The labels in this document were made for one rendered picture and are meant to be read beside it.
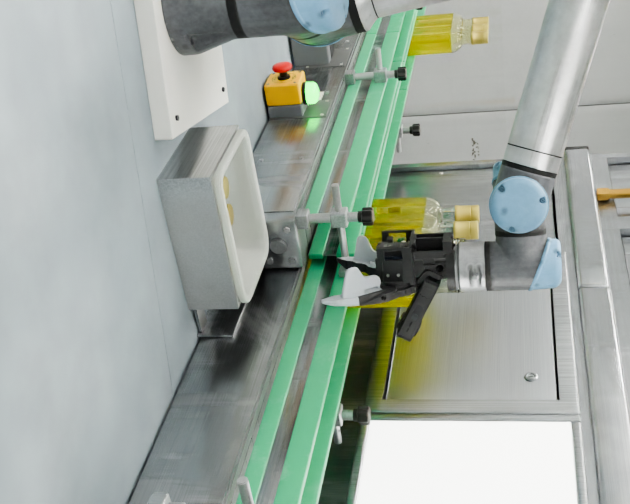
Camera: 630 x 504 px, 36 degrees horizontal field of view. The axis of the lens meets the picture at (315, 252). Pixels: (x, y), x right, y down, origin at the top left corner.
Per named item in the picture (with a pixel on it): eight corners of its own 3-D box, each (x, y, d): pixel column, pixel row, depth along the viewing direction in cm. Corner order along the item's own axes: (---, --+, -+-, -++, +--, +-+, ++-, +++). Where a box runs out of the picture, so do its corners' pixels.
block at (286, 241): (262, 271, 163) (303, 270, 161) (252, 223, 158) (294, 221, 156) (267, 260, 166) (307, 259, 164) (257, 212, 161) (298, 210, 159)
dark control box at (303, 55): (292, 67, 216) (329, 64, 214) (286, 32, 212) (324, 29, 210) (299, 53, 223) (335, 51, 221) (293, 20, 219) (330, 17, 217)
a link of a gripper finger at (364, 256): (346, 226, 159) (388, 238, 152) (350, 259, 161) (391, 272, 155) (333, 233, 157) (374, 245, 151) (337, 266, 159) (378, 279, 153)
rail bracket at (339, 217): (305, 279, 162) (379, 277, 159) (289, 191, 154) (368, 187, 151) (308, 269, 165) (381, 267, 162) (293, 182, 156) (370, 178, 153)
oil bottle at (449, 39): (383, 58, 264) (488, 50, 258) (380, 38, 262) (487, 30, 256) (385, 51, 269) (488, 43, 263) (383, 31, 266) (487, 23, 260)
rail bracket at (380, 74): (343, 87, 207) (406, 83, 204) (339, 54, 203) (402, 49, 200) (346, 80, 210) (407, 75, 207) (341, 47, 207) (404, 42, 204)
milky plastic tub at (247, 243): (191, 311, 146) (247, 310, 144) (158, 179, 134) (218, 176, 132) (220, 250, 160) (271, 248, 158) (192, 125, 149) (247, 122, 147)
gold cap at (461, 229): (454, 244, 177) (478, 243, 176) (452, 228, 175) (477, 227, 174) (455, 233, 180) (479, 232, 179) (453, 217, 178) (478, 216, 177)
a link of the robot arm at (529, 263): (558, 230, 148) (560, 285, 149) (485, 233, 150) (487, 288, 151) (560, 235, 140) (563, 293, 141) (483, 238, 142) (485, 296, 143)
